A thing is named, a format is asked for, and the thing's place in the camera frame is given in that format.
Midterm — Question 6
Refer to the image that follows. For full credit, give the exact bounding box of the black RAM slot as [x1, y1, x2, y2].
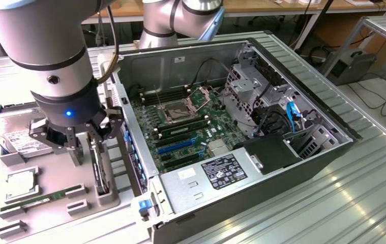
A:
[139, 86, 190, 100]
[153, 114, 210, 131]

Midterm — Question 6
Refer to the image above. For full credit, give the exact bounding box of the thin metal locking lever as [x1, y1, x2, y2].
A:
[153, 84, 163, 108]

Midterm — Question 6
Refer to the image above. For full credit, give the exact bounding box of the black expansion slot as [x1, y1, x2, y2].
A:
[153, 136, 195, 148]
[163, 157, 211, 170]

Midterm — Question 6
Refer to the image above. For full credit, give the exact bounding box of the tan robot cable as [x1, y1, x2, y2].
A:
[96, 5, 120, 84]

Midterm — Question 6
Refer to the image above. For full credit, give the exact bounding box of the black open PC case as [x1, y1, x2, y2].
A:
[111, 37, 363, 244]

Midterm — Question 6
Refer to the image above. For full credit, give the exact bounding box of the CPU socket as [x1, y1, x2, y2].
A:
[160, 100, 194, 120]

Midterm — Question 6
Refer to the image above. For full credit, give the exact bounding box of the silver CPU chip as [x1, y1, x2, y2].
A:
[5, 173, 37, 201]

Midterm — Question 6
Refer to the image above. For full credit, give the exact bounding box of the blue expansion slot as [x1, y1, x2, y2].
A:
[156, 143, 198, 155]

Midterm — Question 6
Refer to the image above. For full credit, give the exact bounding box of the black wire in case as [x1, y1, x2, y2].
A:
[194, 58, 230, 87]

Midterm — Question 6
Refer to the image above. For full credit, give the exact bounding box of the silver power supply unit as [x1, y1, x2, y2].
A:
[157, 149, 266, 215]

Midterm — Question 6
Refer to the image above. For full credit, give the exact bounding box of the green installed RAM stick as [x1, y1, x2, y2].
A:
[160, 120, 211, 136]

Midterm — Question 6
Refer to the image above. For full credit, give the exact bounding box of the silver chipset heatsink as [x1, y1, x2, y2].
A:
[208, 141, 232, 157]

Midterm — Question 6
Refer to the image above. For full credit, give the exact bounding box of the silver hard disk drive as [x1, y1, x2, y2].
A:
[0, 106, 56, 156]

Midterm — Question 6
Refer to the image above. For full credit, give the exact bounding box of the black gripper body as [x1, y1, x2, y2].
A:
[31, 77, 108, 148]

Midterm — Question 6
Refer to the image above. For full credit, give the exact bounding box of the metal socket cover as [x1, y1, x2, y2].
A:
[184, 85, 214, 113]

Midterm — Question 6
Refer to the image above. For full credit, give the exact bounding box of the metal disk bay cage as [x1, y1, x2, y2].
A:
[224, 62, 303, 123]

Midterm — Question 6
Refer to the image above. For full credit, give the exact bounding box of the black graphics card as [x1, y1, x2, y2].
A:
[89, 132, 112, 197]

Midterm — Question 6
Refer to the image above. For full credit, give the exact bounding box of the blue data wire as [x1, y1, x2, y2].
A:
[284, 101, 304, 134]

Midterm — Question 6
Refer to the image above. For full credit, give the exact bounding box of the green motherboard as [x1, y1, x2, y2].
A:
[129, 85, 248, 171]

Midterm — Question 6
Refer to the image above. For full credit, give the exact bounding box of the grey parts rack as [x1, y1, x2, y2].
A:
[0, 101, 123, 240]

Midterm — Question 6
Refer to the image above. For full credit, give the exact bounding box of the wooden desk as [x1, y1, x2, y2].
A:
[80, 0, 386, 25]

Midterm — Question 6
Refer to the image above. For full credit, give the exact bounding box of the black box device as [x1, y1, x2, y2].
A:
[326, 51, 377, 86]

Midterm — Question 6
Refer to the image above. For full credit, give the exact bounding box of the green loose RAM stick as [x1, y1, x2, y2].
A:
[0, 185, 83, 211]

